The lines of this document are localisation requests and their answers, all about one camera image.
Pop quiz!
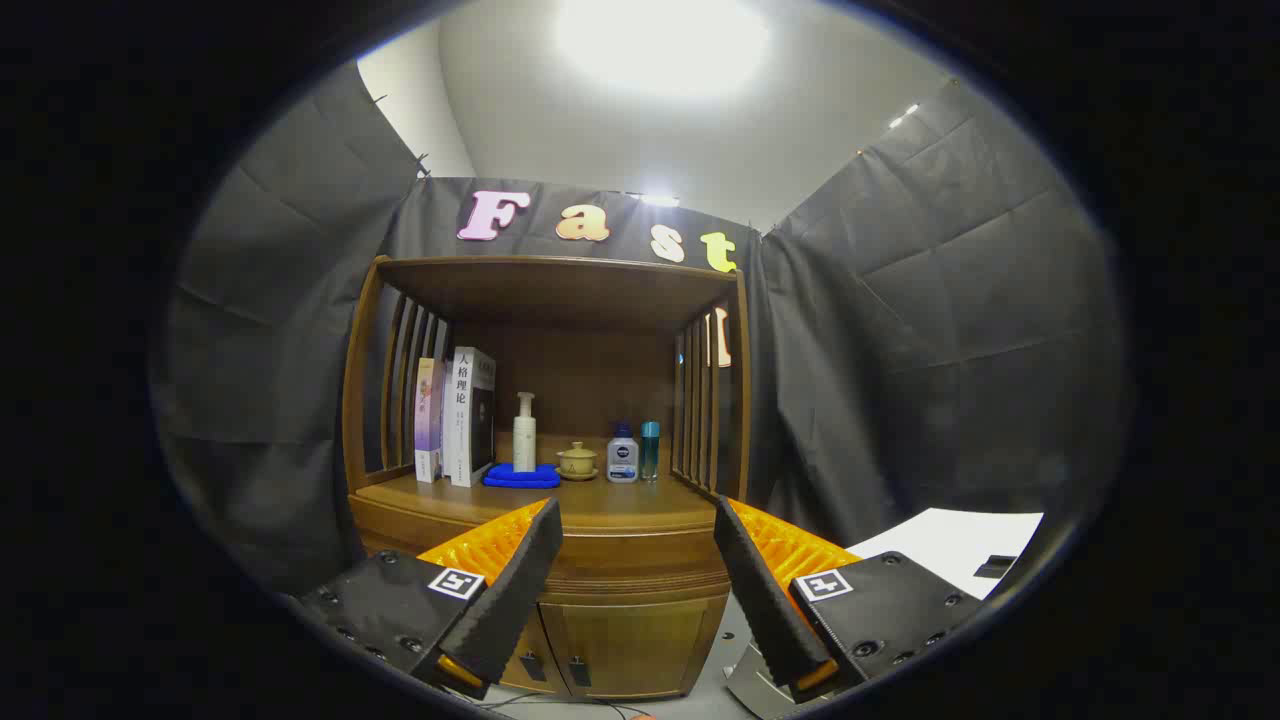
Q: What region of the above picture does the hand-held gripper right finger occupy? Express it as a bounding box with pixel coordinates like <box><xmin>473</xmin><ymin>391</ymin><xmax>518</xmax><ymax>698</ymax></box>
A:
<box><xmin>712</xmin><ymin>495</ymin><xmax>986</xmax><ymax>704</ymax></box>

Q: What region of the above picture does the white bottle with blue cap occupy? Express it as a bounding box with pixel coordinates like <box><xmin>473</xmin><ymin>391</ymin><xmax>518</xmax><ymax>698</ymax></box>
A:
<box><xmin>606</xmin><ymin>424</ymin><xmax>640</xmax><ymax>485</ymax></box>

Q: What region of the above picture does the purple book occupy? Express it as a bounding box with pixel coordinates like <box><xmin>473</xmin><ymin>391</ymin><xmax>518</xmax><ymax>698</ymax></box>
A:
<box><xmin>414</xmin><ymin>358</ymin><xmax>448</xmax><ymax>484</ymax></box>

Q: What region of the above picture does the white pump bottle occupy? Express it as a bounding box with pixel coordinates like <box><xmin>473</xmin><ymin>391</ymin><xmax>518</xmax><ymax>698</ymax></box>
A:
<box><xmin>512</xmin><ymin>392</ymin><xmax>538</xmax><ymax>473</ymax></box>

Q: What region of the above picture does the brown wooden countertop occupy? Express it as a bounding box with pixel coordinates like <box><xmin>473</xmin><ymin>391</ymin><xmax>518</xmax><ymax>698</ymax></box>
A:
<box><xmin>350</xmin><ymin>435</ymin><xmax>721</xmax><ymax>533</ymax></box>

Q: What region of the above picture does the wooden cabinet door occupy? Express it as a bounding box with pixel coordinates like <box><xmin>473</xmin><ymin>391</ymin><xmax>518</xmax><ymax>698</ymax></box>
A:
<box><xmin>498</xmin><ymin>603</ymin><xmax>571</xmax><ymax>697</ymax></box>
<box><xmin>545</xmin><ymin>594</ymin><xmax>730</xmax><ymax>700</ymax></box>

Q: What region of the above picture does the brown wooden cabinet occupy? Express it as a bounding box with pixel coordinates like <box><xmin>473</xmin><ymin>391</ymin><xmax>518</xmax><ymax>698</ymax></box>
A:
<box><xmin>340</xmin><ymin>255</ymin><xmax>753</xmax><ymax>701</ymax></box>

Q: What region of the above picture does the grey ribbed panel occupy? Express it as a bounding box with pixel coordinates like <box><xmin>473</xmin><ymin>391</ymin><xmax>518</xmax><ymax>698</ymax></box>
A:
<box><xmin>725</xmin><ymin>640</ymin><xmax>806</xmax><ymax>719</ymax></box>

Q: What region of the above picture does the blue folded cloth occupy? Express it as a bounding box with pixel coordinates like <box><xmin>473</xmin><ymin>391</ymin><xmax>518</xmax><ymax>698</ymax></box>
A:
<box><xmin>482</xmin><ymin>462</ymin><xmax>562</xmax><ymax>490</ymax></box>

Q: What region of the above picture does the brown wooden drawer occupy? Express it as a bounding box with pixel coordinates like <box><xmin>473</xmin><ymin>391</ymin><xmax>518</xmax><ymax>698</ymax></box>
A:
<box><xmin>352</xmin><ymin>500</ymin><xmax>733</xmax><ymax>601</ymax></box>

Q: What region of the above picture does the white book with dark cover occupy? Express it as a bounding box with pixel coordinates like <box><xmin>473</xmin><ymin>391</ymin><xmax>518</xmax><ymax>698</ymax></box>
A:
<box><xmin>442</xmin><ymin>346</ymin><xmax>498</xmax><ymax>489</ymax></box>

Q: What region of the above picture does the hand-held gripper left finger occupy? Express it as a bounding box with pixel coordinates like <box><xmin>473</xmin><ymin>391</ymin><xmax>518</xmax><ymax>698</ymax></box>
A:
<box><xmin>298</xmin><ymin>497</ymin><xmax>564</xmax><ymax>701</ymax></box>

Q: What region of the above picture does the black backdrop cloth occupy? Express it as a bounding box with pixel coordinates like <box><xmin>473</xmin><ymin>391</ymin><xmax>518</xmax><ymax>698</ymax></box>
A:
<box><xmin>150</xmin><ymin>60</ymin><xmax>1136</xmax><ymax>601</ymax></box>

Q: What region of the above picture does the white table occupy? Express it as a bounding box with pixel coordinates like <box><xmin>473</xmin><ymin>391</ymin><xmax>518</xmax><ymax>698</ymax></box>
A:
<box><xmin>845</xmin><ymin>508</ymin><xmax>1046</xmax><ymax>601</ymax></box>

